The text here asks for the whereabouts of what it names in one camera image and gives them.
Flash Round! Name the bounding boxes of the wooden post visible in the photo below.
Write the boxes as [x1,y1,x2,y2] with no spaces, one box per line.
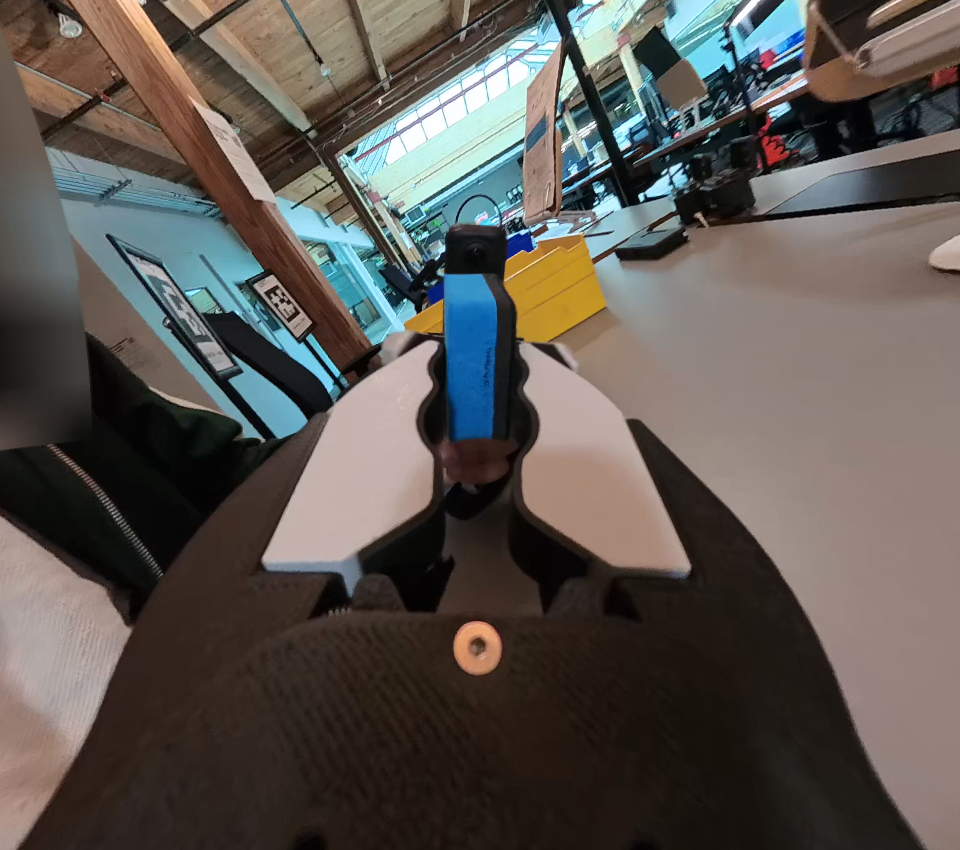
[0,0,374,373]

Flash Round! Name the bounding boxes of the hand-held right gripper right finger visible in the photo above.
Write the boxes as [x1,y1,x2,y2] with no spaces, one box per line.
[510,342,693,613]

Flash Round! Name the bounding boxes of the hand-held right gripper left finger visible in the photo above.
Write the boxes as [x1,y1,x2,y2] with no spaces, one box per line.
[261,338,455,613]

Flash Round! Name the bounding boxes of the person's white clothing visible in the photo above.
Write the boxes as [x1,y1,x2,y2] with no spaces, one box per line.
[0,512,134,850]

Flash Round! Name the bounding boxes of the black desk mat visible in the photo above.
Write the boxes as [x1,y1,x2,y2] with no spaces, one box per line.
[763,148,960,219]

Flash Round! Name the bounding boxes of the white paper notice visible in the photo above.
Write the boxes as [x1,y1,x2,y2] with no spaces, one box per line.
[191,98,280,206]

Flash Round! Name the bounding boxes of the cardboard sheet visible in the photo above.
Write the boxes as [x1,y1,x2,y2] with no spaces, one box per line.
[522,38,567,226]

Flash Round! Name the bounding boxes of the black monitor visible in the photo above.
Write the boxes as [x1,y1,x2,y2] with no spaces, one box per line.
[632,25,681,80]

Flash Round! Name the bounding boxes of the person's green jacket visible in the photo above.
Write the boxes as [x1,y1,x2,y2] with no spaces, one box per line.
[0,332,290,620]

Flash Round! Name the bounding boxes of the blue black sponge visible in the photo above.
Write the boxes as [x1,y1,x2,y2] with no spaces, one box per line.
[442,271,520,446]

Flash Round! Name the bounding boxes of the black high-back chair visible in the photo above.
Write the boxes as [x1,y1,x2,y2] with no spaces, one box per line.
[201,310,336,420]

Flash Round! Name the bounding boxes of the wooden book stand white base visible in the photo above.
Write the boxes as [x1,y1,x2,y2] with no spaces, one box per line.
[801,0,960,275]

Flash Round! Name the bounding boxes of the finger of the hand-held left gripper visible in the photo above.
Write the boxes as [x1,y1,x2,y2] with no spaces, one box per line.
[381,331,438,373]
[523,340,580,375]

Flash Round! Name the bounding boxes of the black flat box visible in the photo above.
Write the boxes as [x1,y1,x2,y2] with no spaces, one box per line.
[615,225,691,262]

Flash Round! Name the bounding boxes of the grey desk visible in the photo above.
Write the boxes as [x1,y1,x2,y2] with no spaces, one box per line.
[360,130,960,850]

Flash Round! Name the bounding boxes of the black framed marker sign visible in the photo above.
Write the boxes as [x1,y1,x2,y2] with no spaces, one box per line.
[246,270,318,343]

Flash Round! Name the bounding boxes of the large black framed poster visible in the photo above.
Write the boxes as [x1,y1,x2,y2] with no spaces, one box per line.
[106,233,246,384]

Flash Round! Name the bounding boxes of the person's left hand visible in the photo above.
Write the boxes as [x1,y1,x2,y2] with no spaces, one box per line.
[441,439,519,485]

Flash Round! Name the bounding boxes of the yellow plastic bin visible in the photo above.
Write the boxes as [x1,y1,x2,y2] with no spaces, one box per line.
[405,235,607,345]

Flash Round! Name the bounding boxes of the black office chair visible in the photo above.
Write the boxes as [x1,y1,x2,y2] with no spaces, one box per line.
[336,346,385,388]
[377,259,441,313]

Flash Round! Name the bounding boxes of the black battery charger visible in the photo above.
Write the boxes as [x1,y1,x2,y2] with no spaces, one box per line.
[673,178,714,226]
[705,169,759,219]

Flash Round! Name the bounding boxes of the black looped cable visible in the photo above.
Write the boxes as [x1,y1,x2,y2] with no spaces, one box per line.
[454,193,504,230]

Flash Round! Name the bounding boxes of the black pole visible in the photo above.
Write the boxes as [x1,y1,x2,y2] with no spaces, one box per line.
[498,0,644,208]

